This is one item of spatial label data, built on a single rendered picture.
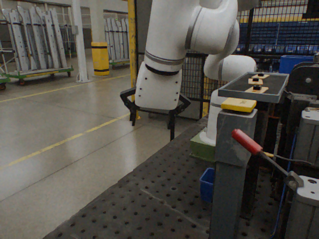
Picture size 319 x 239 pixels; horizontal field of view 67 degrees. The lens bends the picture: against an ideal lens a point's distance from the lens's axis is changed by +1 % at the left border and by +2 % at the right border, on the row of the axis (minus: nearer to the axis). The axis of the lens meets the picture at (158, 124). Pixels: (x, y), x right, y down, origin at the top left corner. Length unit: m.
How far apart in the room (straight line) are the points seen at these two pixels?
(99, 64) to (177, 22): 8.02
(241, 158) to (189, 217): 0.42
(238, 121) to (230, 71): 0.66
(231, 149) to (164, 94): 0.19
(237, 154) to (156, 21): 0.31
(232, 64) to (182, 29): 0.71
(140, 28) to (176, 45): 3.30
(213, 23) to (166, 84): 0.16
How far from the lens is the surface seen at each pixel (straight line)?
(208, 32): 0.46
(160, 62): 0.49
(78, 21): 7.58
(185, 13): 0.46
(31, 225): 2.11
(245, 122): 0.51
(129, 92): 0.56
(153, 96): 0.54
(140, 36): 3.78
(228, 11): 0.49
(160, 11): 0.47
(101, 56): 8.42
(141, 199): 0.97
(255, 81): 0.78
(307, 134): 0.68
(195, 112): 3.49
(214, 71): 1.16
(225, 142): 0.54
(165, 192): 1.01
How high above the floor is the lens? 1.29
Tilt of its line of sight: 20 degrees down
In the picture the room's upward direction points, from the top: straight up
